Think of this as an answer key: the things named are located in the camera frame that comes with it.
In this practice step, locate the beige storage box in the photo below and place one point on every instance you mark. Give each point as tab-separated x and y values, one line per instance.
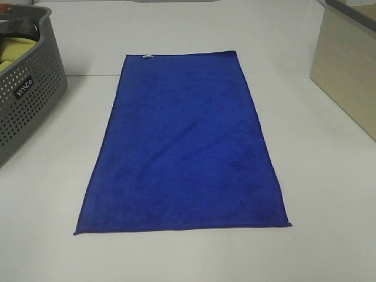
344	60

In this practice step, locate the grey perforated plastic basket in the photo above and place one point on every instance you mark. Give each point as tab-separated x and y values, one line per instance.
33	84

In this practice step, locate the yellow-green towel in basket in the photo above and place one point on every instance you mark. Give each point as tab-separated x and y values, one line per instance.
12	49

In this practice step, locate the blue microfiber towel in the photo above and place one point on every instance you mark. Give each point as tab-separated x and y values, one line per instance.
183	149

